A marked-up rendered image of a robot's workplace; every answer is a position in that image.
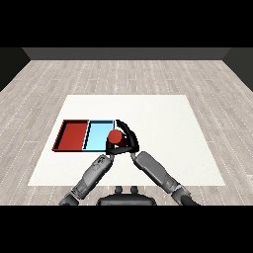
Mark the small red can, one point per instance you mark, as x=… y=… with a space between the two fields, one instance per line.
x=115 y=135

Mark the light blue shallow open box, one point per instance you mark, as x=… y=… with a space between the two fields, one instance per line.
x=97 y=136

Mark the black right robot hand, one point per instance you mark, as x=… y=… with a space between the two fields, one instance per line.
x=134 y=141

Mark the red shallow open box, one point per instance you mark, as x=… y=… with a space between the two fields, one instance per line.
x=72 y=135

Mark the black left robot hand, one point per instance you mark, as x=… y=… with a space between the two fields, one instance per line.
x=109 y=148

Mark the dark grey robot body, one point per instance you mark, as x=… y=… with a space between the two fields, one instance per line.
x=126 y=199

